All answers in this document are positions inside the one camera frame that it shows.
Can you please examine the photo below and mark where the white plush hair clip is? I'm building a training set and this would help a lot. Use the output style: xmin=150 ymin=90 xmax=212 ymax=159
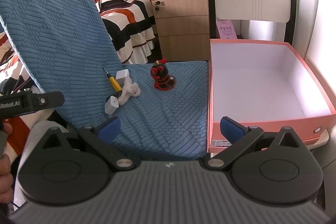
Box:
xmin=118 ymin=77 xmax=141 ymax=106

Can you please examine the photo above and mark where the blue textured chair cover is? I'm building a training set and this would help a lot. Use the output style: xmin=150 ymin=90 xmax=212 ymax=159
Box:
xmin=1 ymin=0 xmax=209 ymax=160

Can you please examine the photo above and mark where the wooden drawer cabinet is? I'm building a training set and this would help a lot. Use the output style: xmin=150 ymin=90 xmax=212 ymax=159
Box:
xmin=151 ymin=0 xmax=210 ymax=61

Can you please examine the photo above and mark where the person's left hand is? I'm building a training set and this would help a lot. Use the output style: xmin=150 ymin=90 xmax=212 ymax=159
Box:
xmin=0 ymin=122 xmax=14 ymax=204

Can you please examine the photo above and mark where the black red devil figurine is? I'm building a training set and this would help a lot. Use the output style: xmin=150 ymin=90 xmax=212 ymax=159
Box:
xmin=150 ymin=58 xmax=176 ymax=91

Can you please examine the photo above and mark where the white charger with prongs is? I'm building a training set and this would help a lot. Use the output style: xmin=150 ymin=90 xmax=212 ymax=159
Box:
xmin=115 ymin=69 xmax=130 ymax=85

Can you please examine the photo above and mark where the striped bed blanket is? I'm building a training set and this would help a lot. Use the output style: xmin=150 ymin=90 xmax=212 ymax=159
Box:
xmin=94 ymin=0 xmax=158 ymax=64

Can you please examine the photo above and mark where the pink paper tag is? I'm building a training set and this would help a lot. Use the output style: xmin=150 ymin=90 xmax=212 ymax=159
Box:
xmin=217 ymin=20 xmax=237 ymax=40

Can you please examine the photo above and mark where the yellow handled screwdriver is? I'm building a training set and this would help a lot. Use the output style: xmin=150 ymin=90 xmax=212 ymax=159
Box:
xmin=103 ymin=68 xmax=122 ymax=92

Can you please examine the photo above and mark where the pink cardboard box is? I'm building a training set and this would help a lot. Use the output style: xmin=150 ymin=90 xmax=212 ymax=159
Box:
xmin=207 ymin=39 xmax=335 ymax=153

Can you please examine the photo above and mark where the small white charger block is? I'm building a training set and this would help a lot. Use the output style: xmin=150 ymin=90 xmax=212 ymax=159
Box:
xmin=104 ymin=96 xmax=119 ymax=115

